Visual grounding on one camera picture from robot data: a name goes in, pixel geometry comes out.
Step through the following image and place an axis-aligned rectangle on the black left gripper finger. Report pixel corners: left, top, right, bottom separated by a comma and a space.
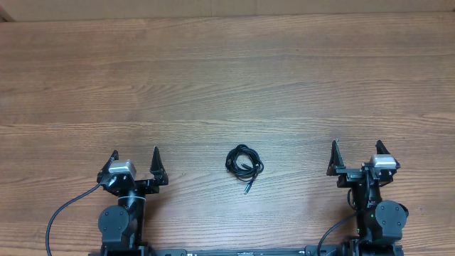
150, 146, 168, 186
100, 150, 119, 174

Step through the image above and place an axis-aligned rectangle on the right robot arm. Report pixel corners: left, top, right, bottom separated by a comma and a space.
316, 140, 409, 255

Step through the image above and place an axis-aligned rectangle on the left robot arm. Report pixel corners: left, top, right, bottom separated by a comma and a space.
97, 147, 168, 255

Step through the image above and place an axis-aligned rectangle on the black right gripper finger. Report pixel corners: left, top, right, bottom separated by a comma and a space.
375, 140, 400, 169
326, 140, 346, 176

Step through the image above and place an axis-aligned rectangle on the black usb cable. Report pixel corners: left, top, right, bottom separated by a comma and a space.
225, 144, 265, 196

